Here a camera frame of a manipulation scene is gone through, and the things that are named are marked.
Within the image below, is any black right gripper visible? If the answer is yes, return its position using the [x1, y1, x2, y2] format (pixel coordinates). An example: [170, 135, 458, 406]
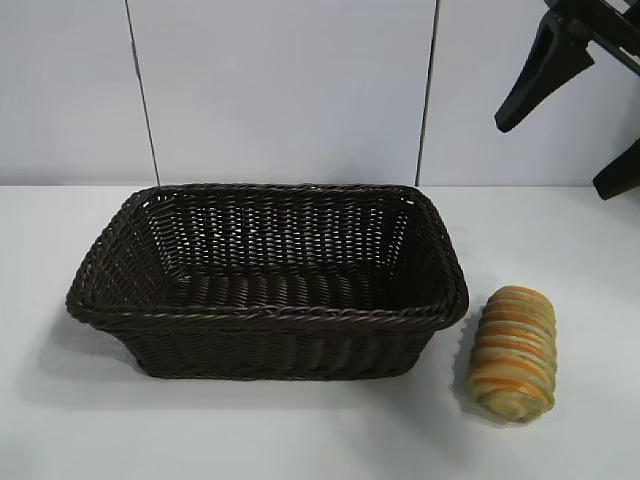
[494, 0, 640, 202]

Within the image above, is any long striped bread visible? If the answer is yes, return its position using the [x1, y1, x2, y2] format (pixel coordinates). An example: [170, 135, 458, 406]
[466, 285, 559, 413]

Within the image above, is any dark brown woven basket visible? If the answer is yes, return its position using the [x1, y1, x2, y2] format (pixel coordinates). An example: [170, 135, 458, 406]
[64, 182, 471, 384]

